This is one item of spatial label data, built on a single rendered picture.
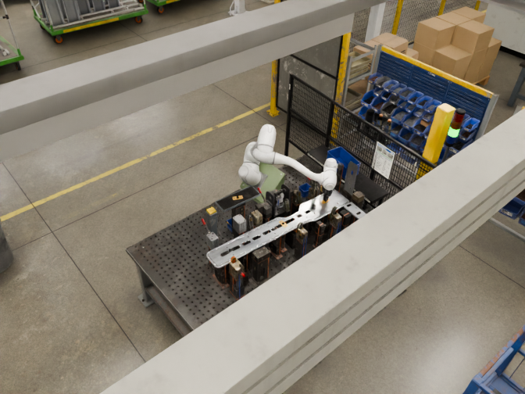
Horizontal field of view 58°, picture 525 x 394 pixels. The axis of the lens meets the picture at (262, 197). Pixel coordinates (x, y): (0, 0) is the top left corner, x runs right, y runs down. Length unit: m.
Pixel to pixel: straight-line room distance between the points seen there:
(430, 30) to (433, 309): 4.42
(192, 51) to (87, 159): 5.49
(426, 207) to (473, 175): 0.11
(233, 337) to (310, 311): 0.09
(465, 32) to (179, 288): 5.86
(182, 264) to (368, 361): 1.83
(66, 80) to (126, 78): 0.12
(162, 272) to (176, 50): 3.06
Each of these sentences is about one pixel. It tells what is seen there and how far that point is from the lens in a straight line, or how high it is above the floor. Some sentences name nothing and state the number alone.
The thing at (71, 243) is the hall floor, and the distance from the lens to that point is 5.53.
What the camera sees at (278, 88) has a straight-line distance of 6.97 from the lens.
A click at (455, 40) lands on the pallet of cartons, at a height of 0.83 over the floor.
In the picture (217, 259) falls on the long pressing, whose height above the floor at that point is 1.00.
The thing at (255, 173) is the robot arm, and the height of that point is 1.00.
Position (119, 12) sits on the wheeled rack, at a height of 0.31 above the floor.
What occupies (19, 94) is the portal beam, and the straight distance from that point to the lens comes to 1.10.
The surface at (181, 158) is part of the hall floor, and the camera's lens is 6.39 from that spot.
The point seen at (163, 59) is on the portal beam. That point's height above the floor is 3.33.
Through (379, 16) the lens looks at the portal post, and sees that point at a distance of 8.10.
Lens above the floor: 3.83
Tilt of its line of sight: 42 degrees down
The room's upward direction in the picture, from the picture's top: 2 degrees clockwise
